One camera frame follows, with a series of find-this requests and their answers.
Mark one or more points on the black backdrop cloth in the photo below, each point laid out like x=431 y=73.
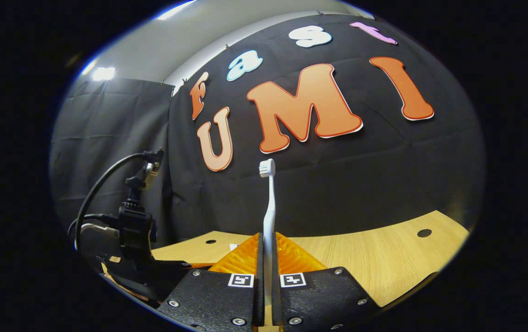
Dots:
x=360 y=175

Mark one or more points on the white toothbrush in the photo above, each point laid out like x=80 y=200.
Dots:
x=269 y=207

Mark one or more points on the wooden desktop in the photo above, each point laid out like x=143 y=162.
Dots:
x=383 y=258

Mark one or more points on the ceiling light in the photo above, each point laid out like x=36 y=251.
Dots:
x=103 y=74

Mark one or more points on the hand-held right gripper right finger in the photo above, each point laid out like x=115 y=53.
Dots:
x=319 y=299

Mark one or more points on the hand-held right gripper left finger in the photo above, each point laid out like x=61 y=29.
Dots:
x=227 y=304

